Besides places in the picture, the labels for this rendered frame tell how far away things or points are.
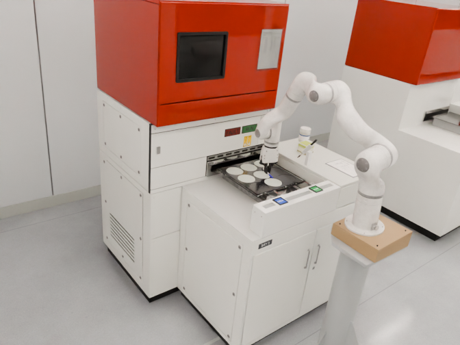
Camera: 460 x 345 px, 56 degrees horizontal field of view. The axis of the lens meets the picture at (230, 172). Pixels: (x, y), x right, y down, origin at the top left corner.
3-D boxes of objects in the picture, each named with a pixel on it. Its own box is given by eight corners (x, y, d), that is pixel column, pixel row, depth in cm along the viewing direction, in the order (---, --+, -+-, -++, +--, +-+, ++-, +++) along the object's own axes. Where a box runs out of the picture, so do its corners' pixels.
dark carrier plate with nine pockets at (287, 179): (219, 169, 255) (219, 168, 255) (263, 159, 275) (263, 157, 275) (257, 195, 232) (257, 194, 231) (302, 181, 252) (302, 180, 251)
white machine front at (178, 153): (148, 192, 238) (148, 123, 221) (259, 163, 285) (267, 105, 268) (150, 194, 236) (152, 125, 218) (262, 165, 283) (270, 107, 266)
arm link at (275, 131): (269, 144, 240) (282, 142, 246) (272, 121, 235) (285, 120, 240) (259, 139, 246) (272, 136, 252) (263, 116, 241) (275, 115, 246)
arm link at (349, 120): (370, 179, 198) (389, 169, 207) (388, 165, 189) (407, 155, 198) (309, 94, 211) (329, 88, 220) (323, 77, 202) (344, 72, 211)
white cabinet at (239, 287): (176, 297, 284) (181, 187, 248) (282, 251, 340) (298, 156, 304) (236, 365, 240) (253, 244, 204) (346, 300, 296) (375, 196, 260)
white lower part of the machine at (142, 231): (103, 250, 320) (98, 148, 285) (195, 220, 368) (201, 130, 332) (148, 309, 272) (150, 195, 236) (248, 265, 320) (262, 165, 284)
